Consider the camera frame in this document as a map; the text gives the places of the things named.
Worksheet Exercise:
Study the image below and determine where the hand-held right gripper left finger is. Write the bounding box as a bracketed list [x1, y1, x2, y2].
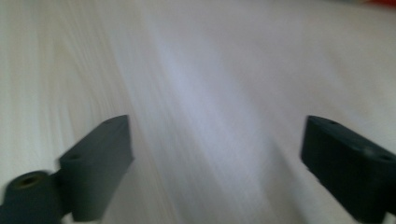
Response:
[58, 114, 135, 223]

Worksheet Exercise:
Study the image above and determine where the red object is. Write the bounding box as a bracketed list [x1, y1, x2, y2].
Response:
[362, 0, 396, 8]

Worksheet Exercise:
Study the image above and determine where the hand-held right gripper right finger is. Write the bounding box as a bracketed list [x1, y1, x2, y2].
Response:
[300, 115, 396, 224]

